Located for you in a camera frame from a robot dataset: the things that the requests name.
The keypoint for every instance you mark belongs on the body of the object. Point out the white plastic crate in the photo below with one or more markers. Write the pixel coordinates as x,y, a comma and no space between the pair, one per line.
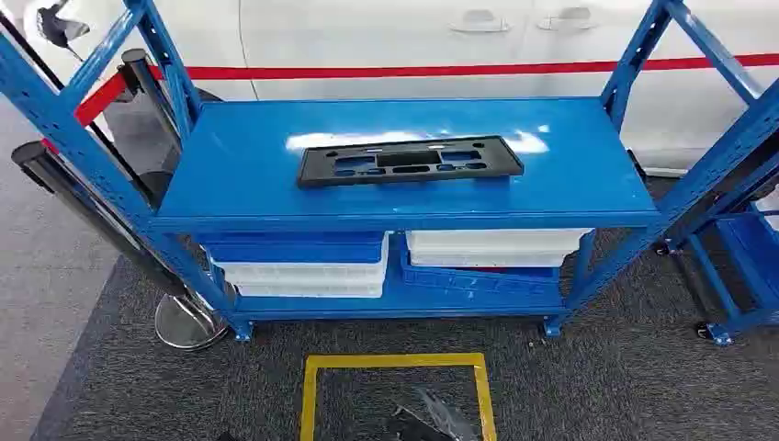
487,260
493,240
304,274

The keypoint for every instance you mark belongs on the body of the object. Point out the blue plastic crate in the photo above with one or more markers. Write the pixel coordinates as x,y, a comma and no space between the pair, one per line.
475,283

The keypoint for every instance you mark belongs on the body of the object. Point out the blue metal shelf cart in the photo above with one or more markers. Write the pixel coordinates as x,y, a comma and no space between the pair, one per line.
243,182

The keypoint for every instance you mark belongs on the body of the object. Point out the red barrier belt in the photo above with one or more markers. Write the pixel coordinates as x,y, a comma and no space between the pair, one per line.
97,103
426,70

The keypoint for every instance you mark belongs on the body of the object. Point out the white car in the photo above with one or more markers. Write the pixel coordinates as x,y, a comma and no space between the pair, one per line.
365,36

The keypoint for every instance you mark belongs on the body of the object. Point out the black stanchion chrome base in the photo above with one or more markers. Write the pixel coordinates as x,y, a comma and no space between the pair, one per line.
61,182

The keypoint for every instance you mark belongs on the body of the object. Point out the blue wheeled metal cart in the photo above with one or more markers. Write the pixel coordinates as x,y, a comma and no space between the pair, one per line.
724,307

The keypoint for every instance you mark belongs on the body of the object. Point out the car side mirror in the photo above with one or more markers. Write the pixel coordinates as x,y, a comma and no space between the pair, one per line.
58,27

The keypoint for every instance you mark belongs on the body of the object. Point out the black plastic plate frame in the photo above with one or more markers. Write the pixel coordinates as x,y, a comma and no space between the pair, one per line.
505,167

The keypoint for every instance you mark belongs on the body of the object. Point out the black stanchion post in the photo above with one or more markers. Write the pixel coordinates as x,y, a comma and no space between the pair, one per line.
143,79

